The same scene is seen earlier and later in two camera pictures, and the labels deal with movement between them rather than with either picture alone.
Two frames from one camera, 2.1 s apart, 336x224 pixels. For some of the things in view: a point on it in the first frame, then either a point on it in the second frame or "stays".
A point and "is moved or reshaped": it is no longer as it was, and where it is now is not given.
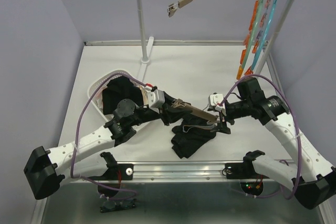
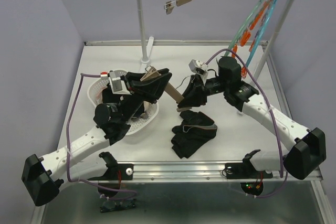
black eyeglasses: x=109 y=206 stays
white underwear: x=97 y=98 stays
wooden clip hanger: x=178 y=103 -> x=150 y=72
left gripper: x=168 y=114 -> x=149 y=90
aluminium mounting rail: x=180 y=172 stays
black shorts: x=193 y=131 stays
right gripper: x=222 y=126 -> x=193 y=95
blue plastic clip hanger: x=265 y=20 is moved or reshaped
